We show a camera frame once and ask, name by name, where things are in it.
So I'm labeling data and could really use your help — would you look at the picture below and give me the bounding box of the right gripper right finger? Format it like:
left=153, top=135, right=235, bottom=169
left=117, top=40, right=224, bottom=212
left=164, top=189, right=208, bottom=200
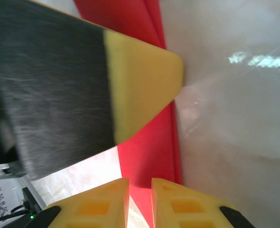
left=151, top=178, right=254, bottom=228

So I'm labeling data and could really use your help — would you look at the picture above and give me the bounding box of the red paper sheet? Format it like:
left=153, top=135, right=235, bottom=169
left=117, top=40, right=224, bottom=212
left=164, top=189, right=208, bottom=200
left=73, top=0, right=183, bottom=228

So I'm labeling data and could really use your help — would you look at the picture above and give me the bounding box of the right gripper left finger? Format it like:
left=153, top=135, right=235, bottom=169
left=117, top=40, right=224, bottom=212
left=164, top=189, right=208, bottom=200
left=32, top=178, right=130, bottom=228

